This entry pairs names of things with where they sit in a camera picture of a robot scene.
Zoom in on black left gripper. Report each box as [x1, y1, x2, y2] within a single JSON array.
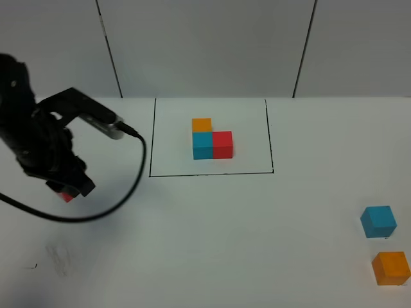
[[1, 54, 96, 198]]

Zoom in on blue template block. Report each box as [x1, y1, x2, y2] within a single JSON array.
[[192, 132, 213, 160]]

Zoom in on orange template block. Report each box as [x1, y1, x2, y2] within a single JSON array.
[[192, 118, 212, 133]]

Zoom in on red template block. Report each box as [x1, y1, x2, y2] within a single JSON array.
[[213, 131, 234, 159]]

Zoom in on black left camera cable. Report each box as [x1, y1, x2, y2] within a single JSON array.
[[0, 121, 147, 223]]

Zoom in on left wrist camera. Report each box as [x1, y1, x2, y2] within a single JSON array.
[[39, 87, 124, 140]]

